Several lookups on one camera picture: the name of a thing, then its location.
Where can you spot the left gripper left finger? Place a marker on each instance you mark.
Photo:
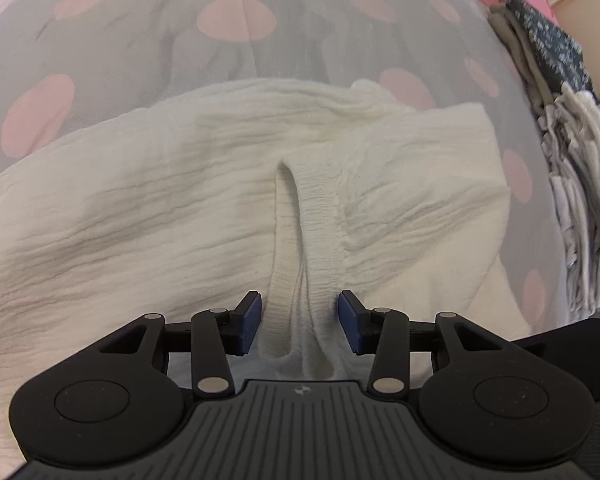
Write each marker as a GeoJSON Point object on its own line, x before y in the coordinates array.
{"type": "Point", "coordinates": [216, 334]}

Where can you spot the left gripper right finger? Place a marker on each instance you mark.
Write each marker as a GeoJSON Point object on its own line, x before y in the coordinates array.
{"type": "Point", "coordinates": [383, 333]}

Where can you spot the white muslin garment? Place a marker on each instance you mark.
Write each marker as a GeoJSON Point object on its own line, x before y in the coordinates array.
{"type": "Point", "coordinates": [294, 189]}

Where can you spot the white folded garment stack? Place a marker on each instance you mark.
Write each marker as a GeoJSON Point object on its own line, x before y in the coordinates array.
{"type": "Point", "coordinates": [570, 130]}

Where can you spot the dark floral folded garment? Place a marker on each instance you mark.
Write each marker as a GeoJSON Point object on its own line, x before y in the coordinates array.
{"type": "Point", "coordinates": [559, 57]}

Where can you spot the grey pink-dotted bed sheet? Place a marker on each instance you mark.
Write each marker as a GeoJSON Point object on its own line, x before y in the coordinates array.
{"type": "Point", "coordinates": [69, 64]}

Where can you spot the beige folded garment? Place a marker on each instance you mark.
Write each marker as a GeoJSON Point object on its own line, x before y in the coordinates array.
{"type": "Point", "coordinates": [517, 42]}

